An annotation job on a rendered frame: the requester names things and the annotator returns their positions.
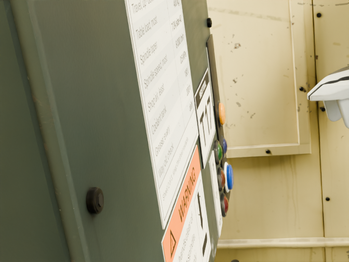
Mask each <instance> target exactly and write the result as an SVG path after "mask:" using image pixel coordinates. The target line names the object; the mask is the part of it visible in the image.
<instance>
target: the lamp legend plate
mask: <svg viewBox="0 0 349 262"><path fill-rule="evenodd" d="M209 166H210V174H211V183H212V191H213V199H214V207H215V212H216V220H217V229H218V237H220V234H221V229H222V215H221V206H220V198H219V189H218V181H217V172H216V164H215V159H214V151H212V154H211V157H210V161H209Z"/></svg>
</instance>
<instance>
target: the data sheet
mask: <svg viewBox="0 0 349 262"><path fill-rule="evenodd" d="M125 5H126V12H127V18H128V24H129V30H130V36H131V42H132V48H133V55H134V59H135V65H136V71H137V77H138V83H139V90H140V96H141V102H142V109H143V115H144V121H145V127H146V133H147V139H148V143H149V150H150V156H151V162H152V168H153V174H154V180H155V187H156V193H157V199H158V205H159V211H160V218H161V222H162V228H163V229H164V228H165V226H166V223H167V220H168V217H169V215H170V212H171V209H172V206H173V204H174V201H175V198H176V196H177V193H178V190H179V187H180V184H181V181H182V179H183V176H184V173H185V170H186V168H187V165H188V163H189V160H190V157H191V154H192V152H193V149H194V146H195V143H196V140H197V137H198V128H197V120H196V112H195V104H194V96H193V89H192V80H191V73H190V65H189V57H188V52H187V44H186V37H185V28H184V21H183V13H182V5H181V0H125Z"/></svg>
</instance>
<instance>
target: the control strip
mask: <svg viewBox="0 0 349 262"><path fill-rule="evenodd" d="M206 46H207V53H208V61H209V70H210V79H211V87H212V96H213V105H214V106H213V107H214V116H215V121H216V130H217V139H218V140H215V141H214V159H215V163H216V164H217V165H220V164H221V167H219V168H218V170H217V181H218V189H219V191H220V192H222V191H224V193H222V194H221V197H220V206H221V215H222V216H223V217H226V215H227V213H225V209H224V197H225V196H226V198H227V199H228V202H229V199H230V193H231V191H230V190H229V189H228V187H227V179H226V166H227V165H228V163H227V158H226V154H224V148H223V139H224V138H225V137H224V131H223V125H221V122H220V115H219V104H220V103H221V102H220V95H219V86H218V77H217V68H216V59H215V54H214V45H213V36H212V34H210V36H209V38H208V40H207V42H206ZM218 144H220V145H221V147H222V159H221V161H219V157H218ZM221 171H223V172H224V173H225V186H224V188H222V183H221Z"/></svg>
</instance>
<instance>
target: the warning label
mask: <svg viewBox="0 0 349 262"><path fill-rule="evenodd" d="M162 249H163V255H164V261H165V262H208V261H209V256H210V251H211V245H210V237H209V230H208V222H207V214H206V207H205V199H204V191H203V183H202V176H201V171H200V163H199V155H198V147H197V145H196V147H195V150H194V153H193V155H192V158H191V161H190V164H189V167H188V169H187V172H186V175H185V178H184V181H183V183H182V186H181V189H180V192H179V195H178V197H177V200H176V203H175V205H174V208H173V211H172V214H171V217H170V220H169V223H168V226H167V228H166V231H165V234H164V237H163V240H162Z"/></svg>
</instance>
